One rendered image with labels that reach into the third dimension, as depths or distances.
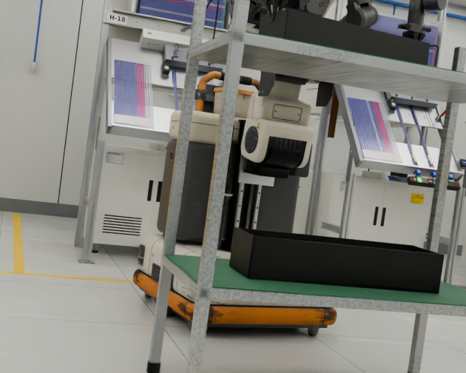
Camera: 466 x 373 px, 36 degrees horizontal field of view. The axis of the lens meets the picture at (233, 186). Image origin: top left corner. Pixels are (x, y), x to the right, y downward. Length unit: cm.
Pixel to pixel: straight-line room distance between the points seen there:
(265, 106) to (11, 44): 336
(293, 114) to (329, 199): 184
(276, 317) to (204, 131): 77
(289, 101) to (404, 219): 219
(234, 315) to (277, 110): 77
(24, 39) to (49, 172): 102
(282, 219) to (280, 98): 58
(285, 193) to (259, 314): 60
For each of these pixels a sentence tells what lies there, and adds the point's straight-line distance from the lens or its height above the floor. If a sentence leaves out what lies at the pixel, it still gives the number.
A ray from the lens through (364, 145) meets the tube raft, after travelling 434.
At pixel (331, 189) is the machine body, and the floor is 52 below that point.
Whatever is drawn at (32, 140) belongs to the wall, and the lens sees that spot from 575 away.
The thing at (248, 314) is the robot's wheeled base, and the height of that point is 9.
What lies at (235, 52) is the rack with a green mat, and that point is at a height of 90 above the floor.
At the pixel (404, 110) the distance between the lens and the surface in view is 476.
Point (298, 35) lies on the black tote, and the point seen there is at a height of 105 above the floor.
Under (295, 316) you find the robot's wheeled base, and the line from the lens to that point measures 279.
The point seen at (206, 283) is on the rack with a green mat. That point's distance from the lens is 172.
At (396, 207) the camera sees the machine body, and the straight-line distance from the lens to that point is 475.
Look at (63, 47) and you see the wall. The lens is 579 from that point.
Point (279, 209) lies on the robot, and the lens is 306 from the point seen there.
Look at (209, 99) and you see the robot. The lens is 315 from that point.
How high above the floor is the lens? 67
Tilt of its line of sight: 3 degrees down
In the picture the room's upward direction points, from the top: 8 degrees clockwise
